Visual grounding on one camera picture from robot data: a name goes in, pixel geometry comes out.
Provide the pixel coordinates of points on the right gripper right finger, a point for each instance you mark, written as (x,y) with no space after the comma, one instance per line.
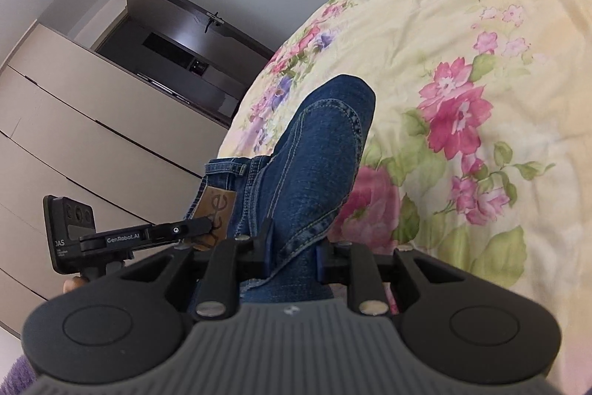
(454,322)

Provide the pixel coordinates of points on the dark brown door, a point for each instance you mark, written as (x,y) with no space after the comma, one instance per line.
(187,52)

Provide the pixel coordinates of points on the blue denim jeans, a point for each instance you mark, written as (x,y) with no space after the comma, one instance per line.
(301,187)

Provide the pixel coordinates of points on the fluffy lilac sleeve forearm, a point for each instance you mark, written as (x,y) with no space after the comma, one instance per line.
(19,378)

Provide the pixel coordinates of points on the beige wardrobe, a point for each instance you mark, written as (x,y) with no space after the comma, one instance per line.
(75,125)

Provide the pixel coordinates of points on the floral yellow bed quilt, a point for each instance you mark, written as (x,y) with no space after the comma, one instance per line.
(480,148)

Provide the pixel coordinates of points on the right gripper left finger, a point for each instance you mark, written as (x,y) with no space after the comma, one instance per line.
(172,319)

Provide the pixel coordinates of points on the left hand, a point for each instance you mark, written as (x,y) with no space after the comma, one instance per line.
(73,284)

